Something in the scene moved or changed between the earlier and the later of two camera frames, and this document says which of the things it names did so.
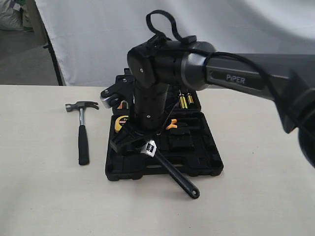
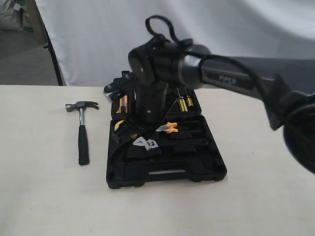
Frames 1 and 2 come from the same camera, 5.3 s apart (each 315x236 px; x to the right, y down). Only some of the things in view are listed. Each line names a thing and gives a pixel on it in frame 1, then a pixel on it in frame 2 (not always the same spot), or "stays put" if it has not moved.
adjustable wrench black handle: x=191 y=191 → x=152 y=144
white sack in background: x=11 y=18 stays put
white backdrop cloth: x=91 y=39 stays put
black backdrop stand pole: x=48 y=46 stays put
